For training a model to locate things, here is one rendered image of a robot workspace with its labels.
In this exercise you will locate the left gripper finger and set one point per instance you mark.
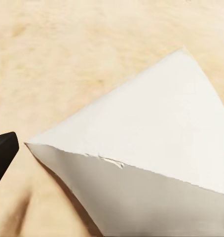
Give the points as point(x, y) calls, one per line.
point(9, 146)

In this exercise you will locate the countertop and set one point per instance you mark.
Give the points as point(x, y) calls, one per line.
point(56, 57)

